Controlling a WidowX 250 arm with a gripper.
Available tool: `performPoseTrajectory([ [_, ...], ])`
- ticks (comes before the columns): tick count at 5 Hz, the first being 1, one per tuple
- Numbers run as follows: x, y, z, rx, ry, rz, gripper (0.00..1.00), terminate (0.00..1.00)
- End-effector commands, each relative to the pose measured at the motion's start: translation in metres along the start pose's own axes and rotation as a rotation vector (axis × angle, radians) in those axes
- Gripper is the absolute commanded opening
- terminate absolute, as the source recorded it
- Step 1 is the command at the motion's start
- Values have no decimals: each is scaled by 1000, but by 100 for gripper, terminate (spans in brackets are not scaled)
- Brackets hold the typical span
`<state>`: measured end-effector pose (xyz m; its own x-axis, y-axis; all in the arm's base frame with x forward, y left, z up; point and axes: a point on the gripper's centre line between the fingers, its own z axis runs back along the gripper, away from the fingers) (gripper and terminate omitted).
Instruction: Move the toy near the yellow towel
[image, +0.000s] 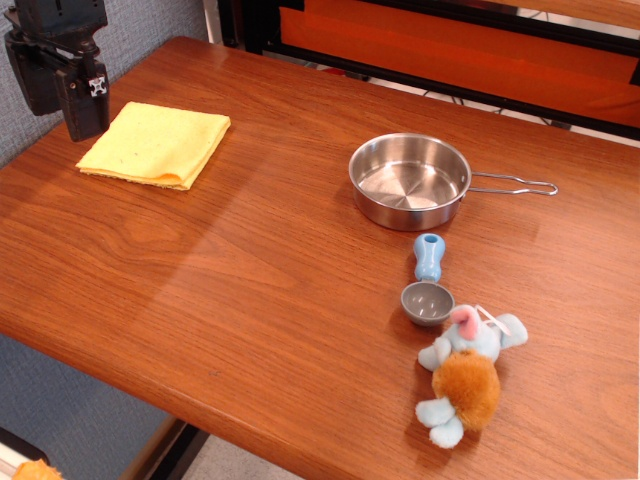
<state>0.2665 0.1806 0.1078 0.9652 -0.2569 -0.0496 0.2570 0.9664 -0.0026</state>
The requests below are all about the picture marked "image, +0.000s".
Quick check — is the orange fuzzy object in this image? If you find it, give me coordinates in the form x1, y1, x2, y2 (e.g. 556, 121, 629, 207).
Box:
12, 460, 63, 480

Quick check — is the blue and orange plush toy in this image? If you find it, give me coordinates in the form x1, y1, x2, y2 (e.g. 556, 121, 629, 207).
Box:
415, 305, 528, 449

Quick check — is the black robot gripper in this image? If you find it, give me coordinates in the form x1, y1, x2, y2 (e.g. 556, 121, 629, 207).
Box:
4, 1, 110, 142

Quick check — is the stainless steel pan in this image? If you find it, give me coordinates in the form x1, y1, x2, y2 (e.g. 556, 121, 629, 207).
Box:
348, 133, 559, 232

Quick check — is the blue handled grey scoop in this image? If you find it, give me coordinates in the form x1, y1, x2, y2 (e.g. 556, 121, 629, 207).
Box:
400, 233, 455, 327

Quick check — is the folded yellow towel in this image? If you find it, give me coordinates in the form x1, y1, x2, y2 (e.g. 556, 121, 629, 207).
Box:
76, 102, 231, 191

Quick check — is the orange panel black frame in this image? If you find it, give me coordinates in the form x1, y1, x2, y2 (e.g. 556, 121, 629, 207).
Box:
218, 1, 639, 139

